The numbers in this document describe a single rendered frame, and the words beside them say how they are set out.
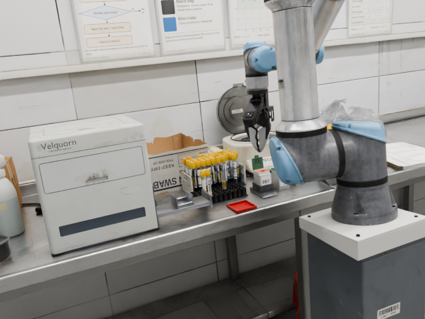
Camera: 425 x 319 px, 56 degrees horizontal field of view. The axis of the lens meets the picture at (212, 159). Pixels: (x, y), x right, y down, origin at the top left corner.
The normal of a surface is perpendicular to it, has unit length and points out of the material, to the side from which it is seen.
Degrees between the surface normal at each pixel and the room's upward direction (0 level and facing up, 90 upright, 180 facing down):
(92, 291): 90
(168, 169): 88
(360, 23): 95
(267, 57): 90
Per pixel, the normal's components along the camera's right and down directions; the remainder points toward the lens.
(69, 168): 0.40, 0.18
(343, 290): -0.91, 0.18
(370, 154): 0.10, 0.16
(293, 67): -0.28, 0.26
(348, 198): -0.74, -0.09
